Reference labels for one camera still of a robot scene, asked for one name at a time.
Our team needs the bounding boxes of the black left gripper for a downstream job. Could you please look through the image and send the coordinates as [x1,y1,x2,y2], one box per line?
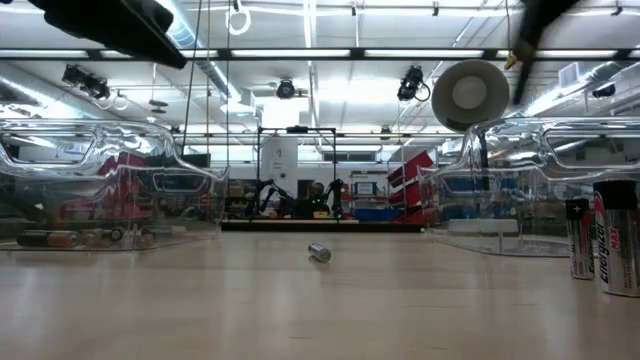
[27,0,188,70]

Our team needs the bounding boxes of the screws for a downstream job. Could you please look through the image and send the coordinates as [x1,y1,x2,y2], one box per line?
[565,197,596,281]

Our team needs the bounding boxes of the thick Energizer MAX battery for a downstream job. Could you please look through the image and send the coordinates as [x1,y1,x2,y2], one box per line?
[592,179,640,298]

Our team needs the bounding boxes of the silver Energizer battery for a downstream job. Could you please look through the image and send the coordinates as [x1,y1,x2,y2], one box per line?
[307,242,333,264]

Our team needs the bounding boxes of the black overhead beam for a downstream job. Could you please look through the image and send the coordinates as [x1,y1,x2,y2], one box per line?
[0,47,640,63]

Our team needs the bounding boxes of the white desk lamp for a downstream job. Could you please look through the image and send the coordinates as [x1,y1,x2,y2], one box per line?
[431,58,511,192]

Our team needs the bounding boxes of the clear plastic tray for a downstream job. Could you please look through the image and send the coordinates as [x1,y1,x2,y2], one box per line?
[418,116,640,259]
[0,118,230,252]

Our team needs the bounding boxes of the red cabinet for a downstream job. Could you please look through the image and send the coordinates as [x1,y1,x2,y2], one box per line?
[54,152,162,224]

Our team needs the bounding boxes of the red shelf bins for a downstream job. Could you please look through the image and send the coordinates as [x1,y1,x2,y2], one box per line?
[387,149,436,225]

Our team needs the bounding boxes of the white column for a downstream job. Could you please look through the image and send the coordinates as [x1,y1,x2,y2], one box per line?
[261,137,300,201]

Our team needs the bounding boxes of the blue bins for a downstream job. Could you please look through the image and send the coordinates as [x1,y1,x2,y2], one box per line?
[353,207,401,223]

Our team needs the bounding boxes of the person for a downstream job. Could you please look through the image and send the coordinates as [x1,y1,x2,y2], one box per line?
[303,180,331,220]

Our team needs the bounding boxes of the distant black table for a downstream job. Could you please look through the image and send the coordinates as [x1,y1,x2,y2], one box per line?
[219,218,426,234]

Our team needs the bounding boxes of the yellow hook cable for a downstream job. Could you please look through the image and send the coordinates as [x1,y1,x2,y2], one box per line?
[502,0,520,71]

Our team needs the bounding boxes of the white wall vent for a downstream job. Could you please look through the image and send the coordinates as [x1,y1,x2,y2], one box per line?
[558,61,582,90]

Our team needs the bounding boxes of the black ceiling camera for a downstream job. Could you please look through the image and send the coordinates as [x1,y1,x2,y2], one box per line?
[397,64,432,104]
[275,77,298,101]
[61,63,112,101]

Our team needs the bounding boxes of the silver ventilation duct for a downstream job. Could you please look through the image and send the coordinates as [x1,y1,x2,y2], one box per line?
[149,0,251,109]

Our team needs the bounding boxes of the black hanging cable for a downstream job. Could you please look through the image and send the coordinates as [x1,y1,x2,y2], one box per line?
[180,0,204,157]

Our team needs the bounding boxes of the white cable ring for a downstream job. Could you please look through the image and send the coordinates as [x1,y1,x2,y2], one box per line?
[225,0,253,37]

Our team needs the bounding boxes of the distant black gantry frame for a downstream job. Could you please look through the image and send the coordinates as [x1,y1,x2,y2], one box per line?
[255,125,338,221]

